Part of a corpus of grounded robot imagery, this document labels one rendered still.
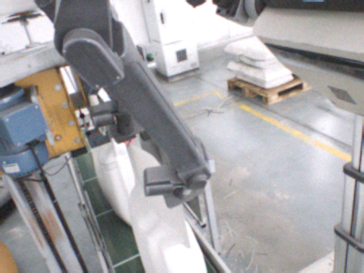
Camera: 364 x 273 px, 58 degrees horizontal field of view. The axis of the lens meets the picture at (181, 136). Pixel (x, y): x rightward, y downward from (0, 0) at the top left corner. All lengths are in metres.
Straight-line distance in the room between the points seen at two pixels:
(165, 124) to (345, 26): 0.41
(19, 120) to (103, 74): 0.62
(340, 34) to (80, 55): 0.51
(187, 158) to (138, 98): 0.19
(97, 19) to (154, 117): 0.19
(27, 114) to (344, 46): 0.77
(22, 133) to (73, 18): 0.67
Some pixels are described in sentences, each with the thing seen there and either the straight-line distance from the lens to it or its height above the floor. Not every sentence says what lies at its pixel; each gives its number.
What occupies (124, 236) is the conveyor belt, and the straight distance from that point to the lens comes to 1.80.
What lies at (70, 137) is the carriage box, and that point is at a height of 1.08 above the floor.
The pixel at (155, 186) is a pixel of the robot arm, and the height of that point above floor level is 1.17.
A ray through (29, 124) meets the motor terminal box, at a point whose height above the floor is 1.26.
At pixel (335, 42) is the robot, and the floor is 1.39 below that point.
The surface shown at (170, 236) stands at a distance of 1.06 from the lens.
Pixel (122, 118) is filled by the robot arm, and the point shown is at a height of 1.18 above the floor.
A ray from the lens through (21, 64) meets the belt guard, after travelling 1.02.
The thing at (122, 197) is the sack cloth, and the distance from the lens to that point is 1.75.
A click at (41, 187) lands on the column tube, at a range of 1.41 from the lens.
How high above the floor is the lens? 1.57
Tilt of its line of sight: 27 degrees down
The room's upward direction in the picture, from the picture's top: 11 degrees counter-clockwise
